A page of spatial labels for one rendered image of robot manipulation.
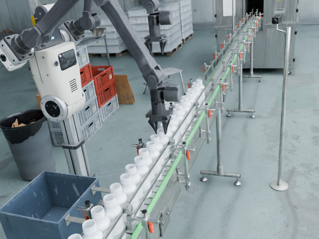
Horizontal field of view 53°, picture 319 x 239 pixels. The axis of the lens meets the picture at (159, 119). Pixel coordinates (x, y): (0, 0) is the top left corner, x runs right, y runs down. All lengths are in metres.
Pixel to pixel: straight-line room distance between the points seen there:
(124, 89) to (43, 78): 3.33
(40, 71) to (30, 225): 0.75
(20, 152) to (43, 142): 0.23
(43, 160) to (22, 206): 1.85
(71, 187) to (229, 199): 1.57
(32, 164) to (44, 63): 1.88
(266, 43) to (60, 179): 4.87
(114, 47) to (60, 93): 6.96
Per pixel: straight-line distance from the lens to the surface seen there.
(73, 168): 1.99
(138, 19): 8.10
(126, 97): 5.05
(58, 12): 1.41
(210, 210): 2.74
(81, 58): 4.02
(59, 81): 1.71
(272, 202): 2.86
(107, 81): 4.71
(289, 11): 5.89
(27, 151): 3.38
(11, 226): 1.53
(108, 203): 1.01
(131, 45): 1.27
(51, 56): 1.68
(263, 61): 6.05
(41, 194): 1.72
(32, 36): 1.49
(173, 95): 1.27
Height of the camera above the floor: 1.76
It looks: 24 degrees down
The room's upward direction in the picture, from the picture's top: 6 degrees counter-clockwise
